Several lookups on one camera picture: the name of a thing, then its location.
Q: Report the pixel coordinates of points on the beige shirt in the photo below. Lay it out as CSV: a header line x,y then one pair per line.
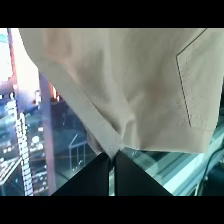
x,y
133,86

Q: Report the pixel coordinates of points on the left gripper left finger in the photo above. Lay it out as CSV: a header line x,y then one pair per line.
x,y
89,180

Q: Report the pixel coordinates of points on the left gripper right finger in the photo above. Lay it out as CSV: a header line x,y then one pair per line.
x,y
135,180

